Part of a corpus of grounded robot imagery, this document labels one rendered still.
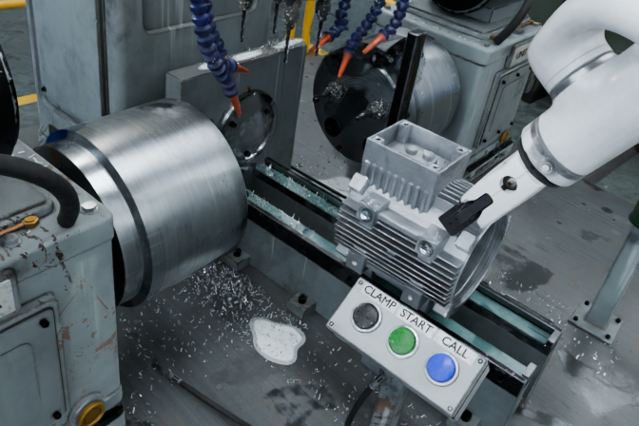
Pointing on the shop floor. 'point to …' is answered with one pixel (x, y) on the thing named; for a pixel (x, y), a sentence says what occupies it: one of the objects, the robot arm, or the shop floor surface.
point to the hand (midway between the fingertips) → (456, 218)
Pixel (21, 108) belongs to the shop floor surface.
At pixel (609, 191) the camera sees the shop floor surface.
